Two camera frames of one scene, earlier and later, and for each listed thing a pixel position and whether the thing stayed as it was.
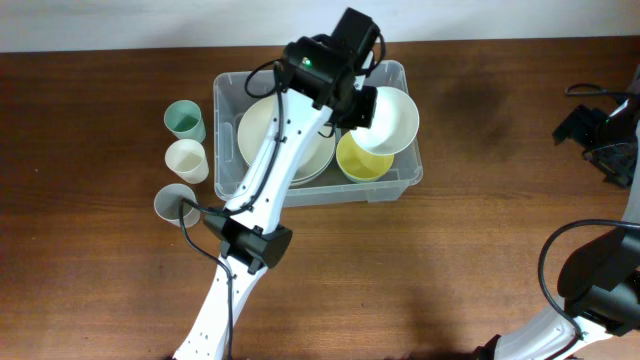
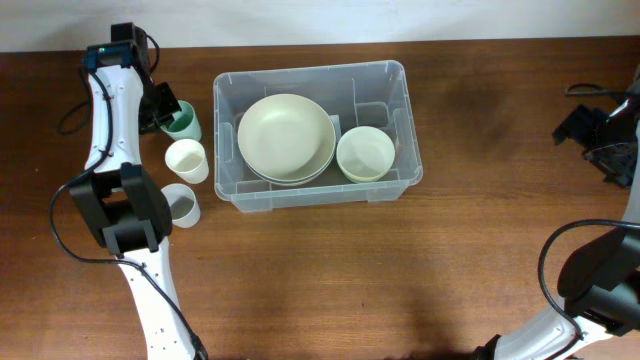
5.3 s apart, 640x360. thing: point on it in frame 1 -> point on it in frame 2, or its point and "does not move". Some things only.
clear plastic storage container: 338,172 does not move
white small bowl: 395,123 -> 365,151
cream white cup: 187,160 does not move
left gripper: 366,118 -> 153,122
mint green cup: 184,119 does not move
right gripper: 579,127 does not move
